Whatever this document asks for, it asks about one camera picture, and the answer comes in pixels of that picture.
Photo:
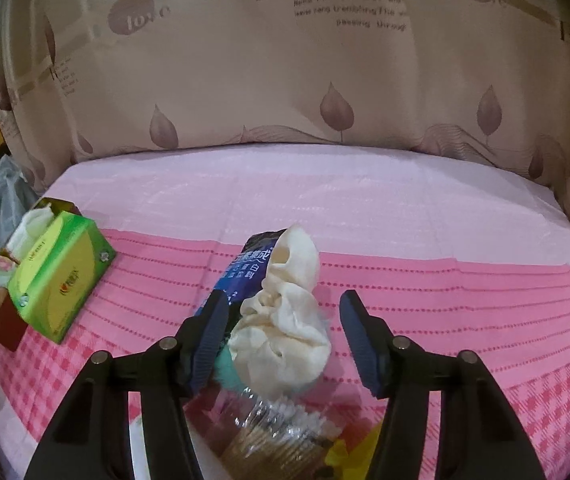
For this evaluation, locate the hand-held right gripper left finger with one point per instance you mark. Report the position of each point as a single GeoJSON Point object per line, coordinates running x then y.
{"type": "Point", "coordinates": [210, 340]}

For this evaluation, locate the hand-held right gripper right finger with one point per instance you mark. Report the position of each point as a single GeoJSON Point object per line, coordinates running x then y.
{"type": "Point", "coordinates": [360, 340]}

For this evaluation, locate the pastel wrapper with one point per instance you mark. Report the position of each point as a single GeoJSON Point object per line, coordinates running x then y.
{"type": "Point", "coordinates": [2, 270]}

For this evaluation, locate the gold tin box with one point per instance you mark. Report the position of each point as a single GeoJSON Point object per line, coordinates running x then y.
{"type": "Point", "coordinates": [7, 332]}

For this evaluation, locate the cream cloth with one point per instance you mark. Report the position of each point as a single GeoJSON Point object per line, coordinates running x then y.
{"type": "Point", "coordinates": [280, 320]}

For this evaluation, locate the cotton swab pack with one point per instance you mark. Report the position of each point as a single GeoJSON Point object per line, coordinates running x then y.
{"type": "Point", "coordinates": [275, 440]}

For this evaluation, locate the yellow soft item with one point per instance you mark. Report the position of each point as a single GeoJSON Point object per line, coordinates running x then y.
{"type": "Point", "coordinates": [350, 455]}

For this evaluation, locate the dark blue packet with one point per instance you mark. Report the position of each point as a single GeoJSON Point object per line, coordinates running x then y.
{"type": "Point", "coordinates": [245, 270]}

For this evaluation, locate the green tissue box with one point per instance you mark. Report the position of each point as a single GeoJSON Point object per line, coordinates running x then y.
{"type": "Point", "coordinates": [60, 280]}

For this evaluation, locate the pink checked bedsheet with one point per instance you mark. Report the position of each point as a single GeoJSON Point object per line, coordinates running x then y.
{"type": "Point", "coordinates": [415, 260]}

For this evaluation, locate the beige leaf-print curtain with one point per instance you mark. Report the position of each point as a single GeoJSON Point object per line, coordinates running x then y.
{"type": "Point", "coordinates": [265, 85]}

